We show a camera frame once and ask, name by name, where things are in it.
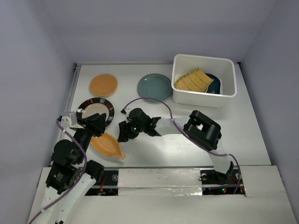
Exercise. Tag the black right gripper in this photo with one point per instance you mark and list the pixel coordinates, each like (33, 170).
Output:
(83, 136)

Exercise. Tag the orange fish-shaped woven basket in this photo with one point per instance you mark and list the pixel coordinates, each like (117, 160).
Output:
(107, 145)

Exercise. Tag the green yellow bamboo tray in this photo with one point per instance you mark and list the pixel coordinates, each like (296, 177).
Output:
(195, 80)

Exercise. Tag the dark blue leaf plate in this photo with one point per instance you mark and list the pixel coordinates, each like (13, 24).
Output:
(215, 86)

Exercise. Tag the yellow round plastic plate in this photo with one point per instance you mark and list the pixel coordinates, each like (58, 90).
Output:
(189, 85)

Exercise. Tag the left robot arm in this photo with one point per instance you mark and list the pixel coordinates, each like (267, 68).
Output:
(71, 174)

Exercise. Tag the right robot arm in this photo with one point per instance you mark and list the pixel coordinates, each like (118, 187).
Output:
(197, 127)

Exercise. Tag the white plastic bin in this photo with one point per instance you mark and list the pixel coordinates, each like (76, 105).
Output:
(223, 69)

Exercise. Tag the striped rim round plate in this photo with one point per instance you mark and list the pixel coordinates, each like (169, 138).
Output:
(96, 105)

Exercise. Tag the round orange woven plate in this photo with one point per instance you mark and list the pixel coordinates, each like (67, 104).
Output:
(103, 85)

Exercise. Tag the teal round ceramic plate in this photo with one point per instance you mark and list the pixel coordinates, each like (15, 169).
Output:
(154, 86)

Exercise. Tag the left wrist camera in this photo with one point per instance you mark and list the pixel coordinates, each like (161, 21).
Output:
(69, 120)

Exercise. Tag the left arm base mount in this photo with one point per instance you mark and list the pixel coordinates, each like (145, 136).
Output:
(107, 187)

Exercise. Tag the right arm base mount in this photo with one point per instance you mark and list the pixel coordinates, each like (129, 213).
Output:
(216, 183)

